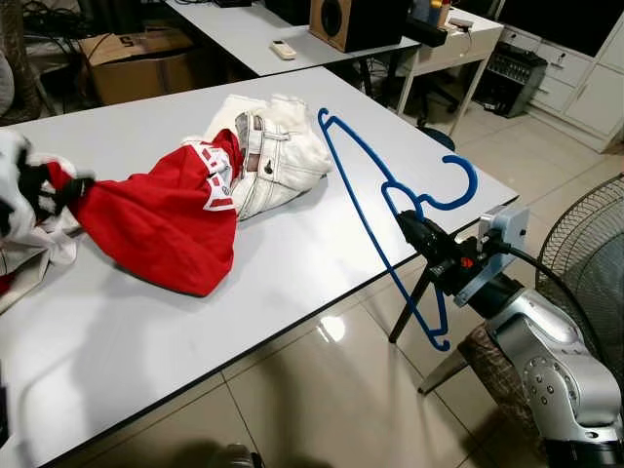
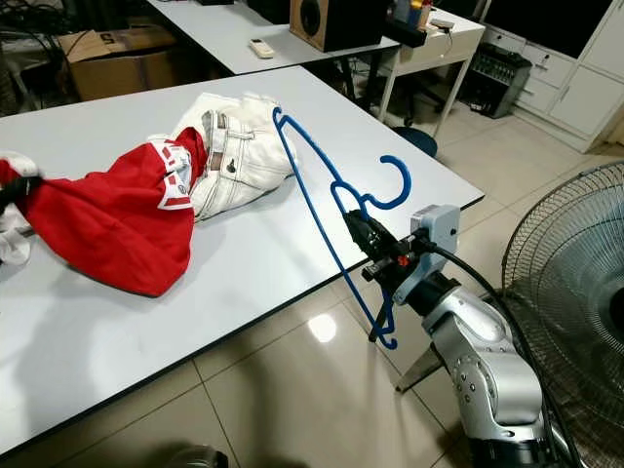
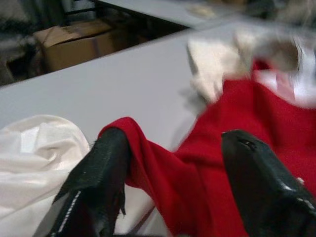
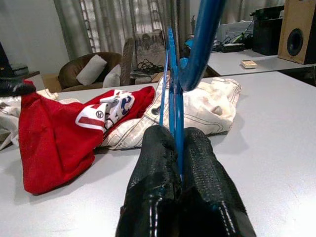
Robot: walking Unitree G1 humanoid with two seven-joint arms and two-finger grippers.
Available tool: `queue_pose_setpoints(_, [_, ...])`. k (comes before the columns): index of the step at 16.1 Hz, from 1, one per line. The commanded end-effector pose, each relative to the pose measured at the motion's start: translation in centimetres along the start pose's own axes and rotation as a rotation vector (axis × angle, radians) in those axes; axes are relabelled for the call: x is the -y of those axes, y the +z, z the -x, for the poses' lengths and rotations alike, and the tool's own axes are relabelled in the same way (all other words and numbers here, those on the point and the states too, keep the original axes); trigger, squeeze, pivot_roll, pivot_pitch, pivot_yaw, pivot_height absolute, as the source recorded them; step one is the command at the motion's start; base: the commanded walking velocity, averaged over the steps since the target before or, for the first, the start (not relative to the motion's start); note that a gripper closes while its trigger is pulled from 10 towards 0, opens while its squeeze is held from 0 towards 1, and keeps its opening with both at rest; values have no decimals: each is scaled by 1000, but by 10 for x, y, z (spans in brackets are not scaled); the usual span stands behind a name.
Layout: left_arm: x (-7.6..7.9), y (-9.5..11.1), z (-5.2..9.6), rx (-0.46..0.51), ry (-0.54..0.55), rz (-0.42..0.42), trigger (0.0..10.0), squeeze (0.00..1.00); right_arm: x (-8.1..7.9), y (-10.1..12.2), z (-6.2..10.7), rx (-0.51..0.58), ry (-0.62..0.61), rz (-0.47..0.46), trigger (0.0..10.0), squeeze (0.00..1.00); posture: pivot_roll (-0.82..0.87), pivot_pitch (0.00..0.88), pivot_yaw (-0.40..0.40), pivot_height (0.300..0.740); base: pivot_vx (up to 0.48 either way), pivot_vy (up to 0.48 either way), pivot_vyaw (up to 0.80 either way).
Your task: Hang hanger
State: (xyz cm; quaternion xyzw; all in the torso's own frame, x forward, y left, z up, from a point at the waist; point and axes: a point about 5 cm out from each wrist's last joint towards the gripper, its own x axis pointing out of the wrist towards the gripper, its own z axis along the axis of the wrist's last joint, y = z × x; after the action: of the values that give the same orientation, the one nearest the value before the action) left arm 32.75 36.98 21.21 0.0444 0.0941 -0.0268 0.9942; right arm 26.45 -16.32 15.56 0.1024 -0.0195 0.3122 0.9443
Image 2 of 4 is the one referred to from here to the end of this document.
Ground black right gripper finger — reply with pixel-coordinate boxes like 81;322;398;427
343;210;389;256

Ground blue plastic clothes hanger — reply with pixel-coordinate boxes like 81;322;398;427
271;105;412;350

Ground red t-shirt with white print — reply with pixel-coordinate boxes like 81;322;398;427
0;125;208;298

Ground white cloth garment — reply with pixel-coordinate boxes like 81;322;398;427
0;203;38;269

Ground black metal table leg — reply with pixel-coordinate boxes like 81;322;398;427
369;292;396;342

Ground blue round stool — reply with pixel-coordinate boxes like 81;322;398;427
390;125;439;160

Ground grey metal table leg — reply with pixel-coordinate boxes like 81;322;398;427
395;343;445;393

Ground brown cardboard box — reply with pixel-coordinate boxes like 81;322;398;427
58;27;181;103

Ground white jeans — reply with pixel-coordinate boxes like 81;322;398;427
171;91;298;221

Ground black standing fan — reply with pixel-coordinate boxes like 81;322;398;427
500;161;624;468

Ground black audio mixer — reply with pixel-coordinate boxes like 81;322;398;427
458;41;533;120

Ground black device with orange parts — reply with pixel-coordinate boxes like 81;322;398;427
384;0;455;48

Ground white remote control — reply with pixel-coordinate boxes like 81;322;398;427
248;37;276;59

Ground wooden loudspeaker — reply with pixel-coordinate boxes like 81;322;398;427
289;0;387;54

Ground small white desk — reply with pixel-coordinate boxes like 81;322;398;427
375;8;488;137

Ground long white table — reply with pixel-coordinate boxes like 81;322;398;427
146;0;401;77

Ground white drawer cabinet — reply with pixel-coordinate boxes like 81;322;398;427
478;5;624;155

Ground black television screen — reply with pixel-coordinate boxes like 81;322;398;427
483;0;613;59

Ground grey robot foot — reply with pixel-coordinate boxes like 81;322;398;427
156;444;230;468

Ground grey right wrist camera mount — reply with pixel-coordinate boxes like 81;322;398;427
393;203;461;305

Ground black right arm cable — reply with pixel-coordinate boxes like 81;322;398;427
429;244;576;468

